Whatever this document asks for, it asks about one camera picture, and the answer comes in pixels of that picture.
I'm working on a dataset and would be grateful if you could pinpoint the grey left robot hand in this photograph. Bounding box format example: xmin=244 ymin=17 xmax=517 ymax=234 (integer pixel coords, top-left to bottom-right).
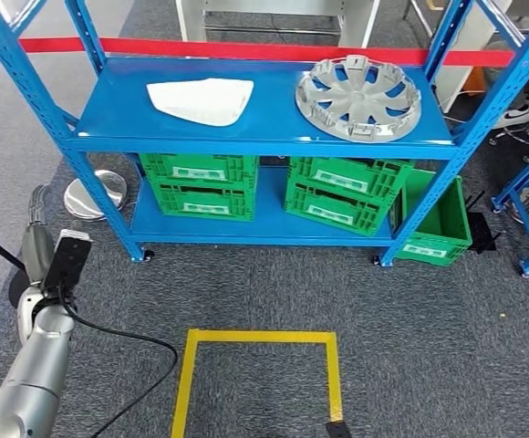
xmin=20 ymin=182 xmax=57 ymax=286

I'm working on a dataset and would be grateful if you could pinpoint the white mirror cover part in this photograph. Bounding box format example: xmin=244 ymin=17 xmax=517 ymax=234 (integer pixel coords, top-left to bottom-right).
xmin=146 ymin=77 xmax=255 ymax=128

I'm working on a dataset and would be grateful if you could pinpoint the green plastic crate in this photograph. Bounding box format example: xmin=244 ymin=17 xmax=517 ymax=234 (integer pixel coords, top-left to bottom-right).
xmin=288 ymin=155 xmax=415 ymax=205
xmin=147 ymin=180 xmax=257 ymax=223
xmin=284 ymin=181 xmax=395 ymax=238
xmin=138 ymin=153 xmax=260 ymax=190
xmin=390 ymin=168 xmax=474 ymax=268

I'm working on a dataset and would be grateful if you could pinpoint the white table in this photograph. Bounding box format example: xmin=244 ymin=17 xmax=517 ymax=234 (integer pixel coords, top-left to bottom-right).
xmin=175 ymin=0 xmax=381 ymax=49

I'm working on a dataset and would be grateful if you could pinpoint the yellow floor tape square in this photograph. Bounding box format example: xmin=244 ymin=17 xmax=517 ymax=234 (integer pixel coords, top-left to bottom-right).
xmin=171 ymin=328 xmax=343 ymax=438

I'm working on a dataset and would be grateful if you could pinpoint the red barrier belt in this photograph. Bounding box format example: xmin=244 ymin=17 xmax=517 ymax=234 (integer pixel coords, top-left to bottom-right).
xmin=0 ymin=36 xmax=529 ymax=83

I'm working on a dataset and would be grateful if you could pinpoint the black robot foot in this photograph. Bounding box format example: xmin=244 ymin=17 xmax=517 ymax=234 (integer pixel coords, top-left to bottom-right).
xmin=324 ymin=420 xmax=352 ymax=438

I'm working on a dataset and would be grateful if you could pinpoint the silver wheel hubcap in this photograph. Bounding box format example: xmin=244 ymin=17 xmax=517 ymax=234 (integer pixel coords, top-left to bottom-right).
xmin=295 ymin=54 xmax=422 ymax=144

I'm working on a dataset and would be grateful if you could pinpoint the white board panel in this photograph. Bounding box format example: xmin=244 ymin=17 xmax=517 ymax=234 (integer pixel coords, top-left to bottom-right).
xmin=433 ymin=0 xmax=514 ymax=114

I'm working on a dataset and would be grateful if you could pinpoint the black flat floor box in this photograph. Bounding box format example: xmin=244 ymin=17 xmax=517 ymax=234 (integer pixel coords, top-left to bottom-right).
xmin=466 ymin=192 xmax=502 ymax=254

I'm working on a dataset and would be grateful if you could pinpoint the orange object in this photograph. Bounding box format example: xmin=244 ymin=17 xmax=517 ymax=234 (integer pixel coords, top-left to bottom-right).
xmin=462 ymin=65 xmax=487 ymax=96

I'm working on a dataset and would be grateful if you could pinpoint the person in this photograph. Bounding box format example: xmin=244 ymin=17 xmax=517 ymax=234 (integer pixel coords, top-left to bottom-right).
xmin=483 ymin=54 xmax=529 ymax=131

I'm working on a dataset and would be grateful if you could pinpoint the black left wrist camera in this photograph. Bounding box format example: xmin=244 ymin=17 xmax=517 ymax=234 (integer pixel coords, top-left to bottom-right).
xmin=41 ymin=228 xmax=94 ymax=295

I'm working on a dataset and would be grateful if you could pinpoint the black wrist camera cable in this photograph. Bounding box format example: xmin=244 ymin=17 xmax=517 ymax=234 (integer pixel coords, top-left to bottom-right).
xmin=58 ymin=289 xmax=179 ymax=438

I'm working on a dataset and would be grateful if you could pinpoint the metal tube frame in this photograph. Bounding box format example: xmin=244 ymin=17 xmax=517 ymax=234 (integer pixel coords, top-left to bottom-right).
xmin=403 ymin=0 xmax=435 ymax=38

